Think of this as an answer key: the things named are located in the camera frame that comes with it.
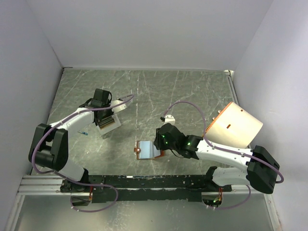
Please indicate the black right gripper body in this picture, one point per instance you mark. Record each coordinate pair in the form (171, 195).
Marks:
(162, 144)

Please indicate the brown leather card holder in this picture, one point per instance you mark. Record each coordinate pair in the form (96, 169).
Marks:
(145, 150)

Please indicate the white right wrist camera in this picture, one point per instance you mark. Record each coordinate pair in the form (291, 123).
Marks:
(168, 119)

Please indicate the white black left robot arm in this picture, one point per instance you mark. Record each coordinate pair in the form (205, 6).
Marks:
(50, 144)

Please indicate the gold striped credit card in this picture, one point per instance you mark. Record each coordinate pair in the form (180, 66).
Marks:
(105, 122)

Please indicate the white card box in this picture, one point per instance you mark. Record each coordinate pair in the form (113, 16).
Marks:
(117, 106)

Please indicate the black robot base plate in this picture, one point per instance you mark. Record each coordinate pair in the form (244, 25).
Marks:
(164, 187)

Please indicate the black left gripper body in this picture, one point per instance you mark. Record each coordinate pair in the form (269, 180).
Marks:
(107, 113)

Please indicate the white cylinder with wooden base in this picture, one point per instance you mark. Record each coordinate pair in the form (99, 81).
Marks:
(233, 127)

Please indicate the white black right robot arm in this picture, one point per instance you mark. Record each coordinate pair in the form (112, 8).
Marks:
(255, 168)

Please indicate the aluminium front rail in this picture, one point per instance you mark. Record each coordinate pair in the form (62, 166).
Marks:
(43, 185)

